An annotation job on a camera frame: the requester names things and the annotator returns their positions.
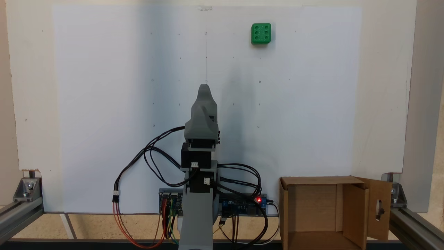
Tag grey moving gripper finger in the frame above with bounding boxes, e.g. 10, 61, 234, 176
185, 105, 211, 130

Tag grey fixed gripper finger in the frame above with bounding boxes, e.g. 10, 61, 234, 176
191, 84, 219, 126

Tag green die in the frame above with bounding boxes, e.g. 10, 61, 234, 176
250, 23, 272, 45

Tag blue circuit board red LED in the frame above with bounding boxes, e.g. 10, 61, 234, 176
219, 193, 268, 217

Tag large white paper sheet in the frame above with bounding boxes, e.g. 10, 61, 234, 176
51, 5, 363, 214

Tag brown cardboard box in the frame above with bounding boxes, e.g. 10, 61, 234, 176
279, 175, 393, 250

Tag black servo cable loop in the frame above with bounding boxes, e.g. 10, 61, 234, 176
216, 162, 270, 244
143, 126, 189, 188

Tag circuit board with coloured wires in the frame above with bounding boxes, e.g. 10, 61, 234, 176
159, 188, 185, 216

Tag orange and red wires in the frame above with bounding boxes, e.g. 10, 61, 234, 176
112, 201, 169, 249

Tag green yellow blue wires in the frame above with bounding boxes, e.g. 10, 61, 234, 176
166, 198, 180, 245

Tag thin power cable black plug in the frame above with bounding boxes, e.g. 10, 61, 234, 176
243, 199, 281, 244

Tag black cable with white connector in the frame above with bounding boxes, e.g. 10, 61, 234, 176
112, 146, 189, 204

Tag black frame bar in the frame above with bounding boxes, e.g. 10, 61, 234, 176
0, 239, 284, 250

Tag metal corner bracket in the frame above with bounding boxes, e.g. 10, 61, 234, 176
13, 176, 43, 203
381, 173, 408, 209

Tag aluminium frame rail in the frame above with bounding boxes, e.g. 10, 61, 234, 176
0, 198, 45, 244
389, 207, 444, 250

